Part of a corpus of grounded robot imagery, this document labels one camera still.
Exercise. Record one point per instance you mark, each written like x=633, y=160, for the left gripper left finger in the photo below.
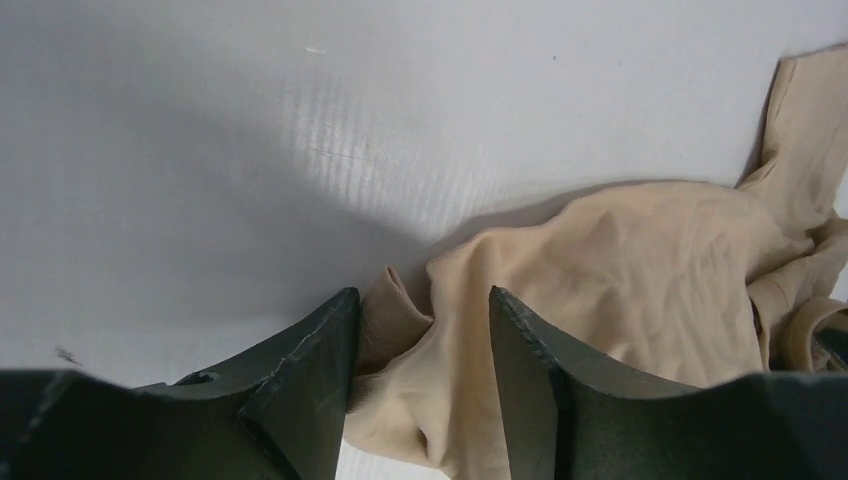
x=273, y=411

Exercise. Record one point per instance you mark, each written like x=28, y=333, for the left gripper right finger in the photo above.
x=570, y=411

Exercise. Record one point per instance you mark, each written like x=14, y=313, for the beige t shirt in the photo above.
x=692, y=282

